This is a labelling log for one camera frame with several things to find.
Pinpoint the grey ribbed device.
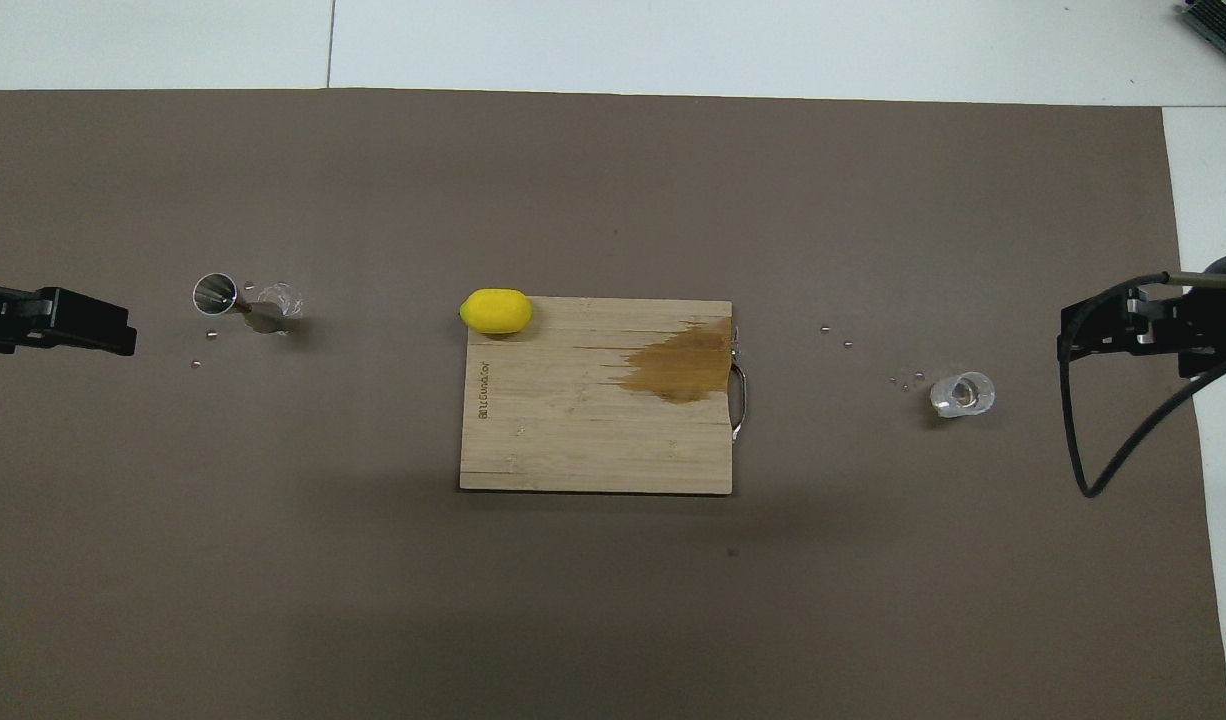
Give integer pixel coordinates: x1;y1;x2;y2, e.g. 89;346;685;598
1178;0;1226;76

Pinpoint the wooden cutting board, metal handle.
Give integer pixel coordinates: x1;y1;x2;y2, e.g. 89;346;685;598
459;297;749;496

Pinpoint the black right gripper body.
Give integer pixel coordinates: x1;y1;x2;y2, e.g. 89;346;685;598
1123;245;1226;379

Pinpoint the small clear glass cup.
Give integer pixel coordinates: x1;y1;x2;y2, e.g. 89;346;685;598
929;371;996;419

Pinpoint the brown table mat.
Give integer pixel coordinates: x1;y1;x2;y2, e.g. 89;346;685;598
0;88;1226;720

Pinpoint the yellow lemon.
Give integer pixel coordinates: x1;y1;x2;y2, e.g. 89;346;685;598
459;288;534;335

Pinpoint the clear glass cup left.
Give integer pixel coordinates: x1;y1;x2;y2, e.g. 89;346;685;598
256;283;305;336

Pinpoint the steel double jigger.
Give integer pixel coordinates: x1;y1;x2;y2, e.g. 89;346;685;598
192;272;288;335

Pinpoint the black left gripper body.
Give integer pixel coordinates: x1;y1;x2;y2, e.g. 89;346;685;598
0;262;46;353

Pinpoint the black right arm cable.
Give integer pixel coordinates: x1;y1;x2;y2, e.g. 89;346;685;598
1057;270;1226;499

